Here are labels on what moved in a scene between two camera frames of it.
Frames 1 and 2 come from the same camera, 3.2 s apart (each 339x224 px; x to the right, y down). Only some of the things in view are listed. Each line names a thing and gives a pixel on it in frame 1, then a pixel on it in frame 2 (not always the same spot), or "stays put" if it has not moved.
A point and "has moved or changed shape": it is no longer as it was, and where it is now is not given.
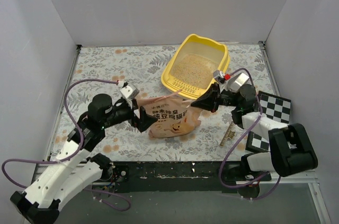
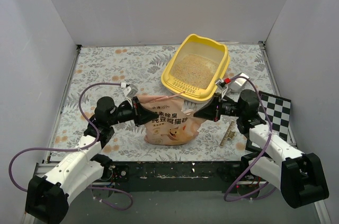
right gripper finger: (207, 103) → (208, 114)
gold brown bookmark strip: (229, 134) stays put
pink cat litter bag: (175, 116) has moved or changed shape
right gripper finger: (210, 100) → (208, 110)
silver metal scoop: (235, 81) stays put
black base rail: (182, 177) stays put
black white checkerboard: (274, 107) stays put
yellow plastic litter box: (190, 73) stays put
